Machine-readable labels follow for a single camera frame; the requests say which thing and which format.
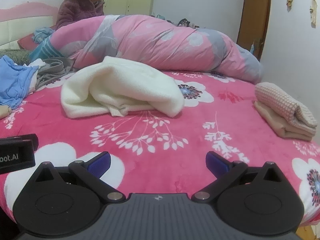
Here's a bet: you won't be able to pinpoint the cluttered dresser items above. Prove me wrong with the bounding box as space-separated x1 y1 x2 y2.
150 12 200 29

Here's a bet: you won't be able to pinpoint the pink and white headboard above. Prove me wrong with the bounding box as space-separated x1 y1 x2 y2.
0 2 61 50

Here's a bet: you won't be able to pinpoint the folded beige cloth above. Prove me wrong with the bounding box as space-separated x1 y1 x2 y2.
254 101 314 140

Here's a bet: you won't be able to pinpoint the white garment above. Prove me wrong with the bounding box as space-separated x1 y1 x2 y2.
24 58 47 68

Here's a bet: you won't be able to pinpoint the cream knit sweater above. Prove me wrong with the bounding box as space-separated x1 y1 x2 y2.
61 56 185 118

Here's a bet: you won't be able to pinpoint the folded pink waffle cloth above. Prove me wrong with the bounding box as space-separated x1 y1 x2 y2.
254 82 318 128

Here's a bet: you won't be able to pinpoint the grey garment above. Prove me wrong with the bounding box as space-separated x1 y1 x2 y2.
35 57 75 90

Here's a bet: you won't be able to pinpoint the crumpled beige cloth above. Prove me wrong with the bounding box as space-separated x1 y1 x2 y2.
0 106 12 119

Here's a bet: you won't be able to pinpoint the light blue knit cloth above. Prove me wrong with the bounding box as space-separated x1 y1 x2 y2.
31 27 55 44

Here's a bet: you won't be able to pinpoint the blue garment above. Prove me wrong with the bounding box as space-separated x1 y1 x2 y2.
0 55 40 110

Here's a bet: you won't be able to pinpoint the pink and grey floral quilt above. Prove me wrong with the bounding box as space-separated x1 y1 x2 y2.
49 15 264 85

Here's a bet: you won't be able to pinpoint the teal striped garment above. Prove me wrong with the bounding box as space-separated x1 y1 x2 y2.
29 37 66 63

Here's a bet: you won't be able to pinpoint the red pillow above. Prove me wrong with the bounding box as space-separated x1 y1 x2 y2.
17 25 58 52

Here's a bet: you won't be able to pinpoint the pink floral blanket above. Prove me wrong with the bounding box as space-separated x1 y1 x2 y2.
0 70 320 228

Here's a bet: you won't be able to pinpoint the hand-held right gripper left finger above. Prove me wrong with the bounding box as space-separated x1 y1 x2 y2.
32 151 126 203

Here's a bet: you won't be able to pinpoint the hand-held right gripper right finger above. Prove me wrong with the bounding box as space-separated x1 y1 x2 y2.
191 151 286 203

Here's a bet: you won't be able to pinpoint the grey-green textured cushion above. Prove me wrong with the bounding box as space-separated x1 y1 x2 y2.
0 49 34 64

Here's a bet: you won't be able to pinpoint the brown wooden door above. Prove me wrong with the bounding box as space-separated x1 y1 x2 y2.
236 0 272 62

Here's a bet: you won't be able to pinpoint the long cream hanging rag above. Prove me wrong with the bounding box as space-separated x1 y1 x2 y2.
309 0 318 28

